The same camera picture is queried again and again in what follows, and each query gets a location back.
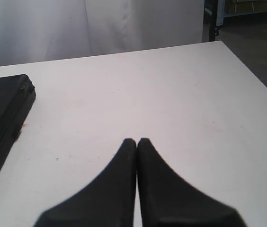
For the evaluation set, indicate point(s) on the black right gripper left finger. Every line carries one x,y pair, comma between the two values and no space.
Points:
107,201

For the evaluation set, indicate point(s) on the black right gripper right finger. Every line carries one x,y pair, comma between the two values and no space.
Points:
166,200

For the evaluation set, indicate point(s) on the black plastic carrying case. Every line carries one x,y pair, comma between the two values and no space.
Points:
17,95

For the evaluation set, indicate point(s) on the black metal stand pole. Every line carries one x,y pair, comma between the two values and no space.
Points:
213,29

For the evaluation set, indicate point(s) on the white backdrop curtain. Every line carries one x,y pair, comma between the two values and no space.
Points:
45,30

